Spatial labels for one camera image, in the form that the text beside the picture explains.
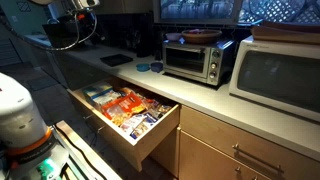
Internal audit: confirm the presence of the white carton box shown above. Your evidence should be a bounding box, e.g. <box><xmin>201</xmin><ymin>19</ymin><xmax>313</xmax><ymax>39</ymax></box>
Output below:
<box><xmin>92</xmin><ymin>90</ymin><xmax>118</xmax><ymax>107</ymax></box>

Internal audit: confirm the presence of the open wooden drawer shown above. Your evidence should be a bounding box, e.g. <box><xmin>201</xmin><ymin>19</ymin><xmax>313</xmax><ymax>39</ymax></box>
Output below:
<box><xmin>67</xmin><ymin>77</ymin><xmax>181</xmax><ymax>173</ymax></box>

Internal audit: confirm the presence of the teal and white box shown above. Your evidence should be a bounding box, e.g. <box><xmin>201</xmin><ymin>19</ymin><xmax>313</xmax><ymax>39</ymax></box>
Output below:
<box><xmin>82</xmin><ymin>82</ymin><xmax>114</xmax><ymax>100</ymax></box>

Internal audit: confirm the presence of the small dark blue bowl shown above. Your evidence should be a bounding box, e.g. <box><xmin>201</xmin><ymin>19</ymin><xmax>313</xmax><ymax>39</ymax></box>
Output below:
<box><xmin>149</xmin><ymin>61</ymin><xmax>164</xmax><ymax>73</ymax></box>

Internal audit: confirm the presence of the small light blue bowl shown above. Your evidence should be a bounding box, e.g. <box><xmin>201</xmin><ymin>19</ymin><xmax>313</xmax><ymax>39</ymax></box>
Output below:
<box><xmin>135</xmin><ymin>62</ymin><xmax>151</xmax><ymax>72</ymax></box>

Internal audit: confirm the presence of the orange snack bag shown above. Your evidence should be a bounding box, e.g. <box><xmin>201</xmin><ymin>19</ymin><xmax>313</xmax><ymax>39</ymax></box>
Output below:
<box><xmin>101</xmin><ymin>92</ymin><xmax>148</xmax><ymax>121</ymax></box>

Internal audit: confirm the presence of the white and blue snack bag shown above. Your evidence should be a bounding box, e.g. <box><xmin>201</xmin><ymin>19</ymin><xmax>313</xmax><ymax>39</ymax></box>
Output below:
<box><xmin>119</xmin><ymin>112</ymin><xmax>158</xmax><ymax>140</ymax></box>

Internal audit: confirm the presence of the black rectangular tray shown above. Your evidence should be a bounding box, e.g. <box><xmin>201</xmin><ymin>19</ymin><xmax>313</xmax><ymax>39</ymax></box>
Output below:
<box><xmin>99</xmin><ymin>53</ymin><xmax>134</xmax><ymax>67</ymax></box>

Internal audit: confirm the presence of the small pink bowl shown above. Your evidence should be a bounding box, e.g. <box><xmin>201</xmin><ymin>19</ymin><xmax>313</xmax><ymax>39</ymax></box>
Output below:
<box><xmin>165</xmin><ymin>32</ymin><xmax>184</xmax><ymax>42</ymax></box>

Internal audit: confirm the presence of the brown wooden bowl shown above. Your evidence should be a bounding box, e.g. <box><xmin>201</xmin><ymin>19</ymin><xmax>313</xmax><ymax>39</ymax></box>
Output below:
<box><xmin>181</xmin><ymin>29</ymin><xmax>223</xmax><ymax>45</ymax></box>

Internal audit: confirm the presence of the wooden robot stand platform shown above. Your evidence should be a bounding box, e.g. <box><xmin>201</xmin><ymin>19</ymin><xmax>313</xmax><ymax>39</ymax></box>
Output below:
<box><xmin>54</xmin><ymin>119</ymin><xmax>124</xmax><ymax>180</ymax></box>

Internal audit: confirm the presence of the white microwave oven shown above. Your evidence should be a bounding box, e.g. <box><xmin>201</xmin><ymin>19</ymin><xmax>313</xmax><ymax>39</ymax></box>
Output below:
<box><xmin>229</xmin><ymin>35</ymin><xmax>320</xmax><ymax>123</ymax></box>

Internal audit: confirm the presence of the dark floor mat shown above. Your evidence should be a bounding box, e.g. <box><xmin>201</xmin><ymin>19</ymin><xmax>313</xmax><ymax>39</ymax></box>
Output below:
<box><xmin>28</xmin><ymin>75</ymin><xmax>58</xmax><ymax>92</ymax></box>

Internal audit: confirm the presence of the wooden board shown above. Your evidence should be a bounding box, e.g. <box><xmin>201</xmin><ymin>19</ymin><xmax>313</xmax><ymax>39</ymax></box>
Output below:
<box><xmin>251</xmin><ymin>20</ymin><xmax>320</xmax><ymax>45</ymax></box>

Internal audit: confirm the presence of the wooden cabinet drawer with handle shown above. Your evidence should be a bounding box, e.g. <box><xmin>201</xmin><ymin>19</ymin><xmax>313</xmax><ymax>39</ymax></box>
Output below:
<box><xmin>179</xmin><ymin>105</ymin><xmax>320</xmax><ymax>180</ymax></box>

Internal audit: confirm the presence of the metal lower drawer handle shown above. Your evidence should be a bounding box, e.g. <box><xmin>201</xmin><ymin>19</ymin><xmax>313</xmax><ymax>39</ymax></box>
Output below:
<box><xmin>82</xmin><ymin>113</ymin><xmax>106</xmax><ymax>133</ymax></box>

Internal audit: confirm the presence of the metal drawer handle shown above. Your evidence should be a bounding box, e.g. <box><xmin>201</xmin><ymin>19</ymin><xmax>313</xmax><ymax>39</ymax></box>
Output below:
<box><xmin>232</xmin><ymin>143</ymin><xmax>285</xmax><ymax>174</ymax></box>
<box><xmin>82</xmin><ymin>113</ymin><xmax>106</xmax><ymax>133</ymax></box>

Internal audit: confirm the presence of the black cable on robot stand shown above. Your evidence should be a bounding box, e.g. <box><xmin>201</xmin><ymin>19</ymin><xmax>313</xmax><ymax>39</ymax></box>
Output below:
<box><xmin>63</xmin><ymin>131</ymin><xmax>109</xmax><ymax>180</ymax></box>

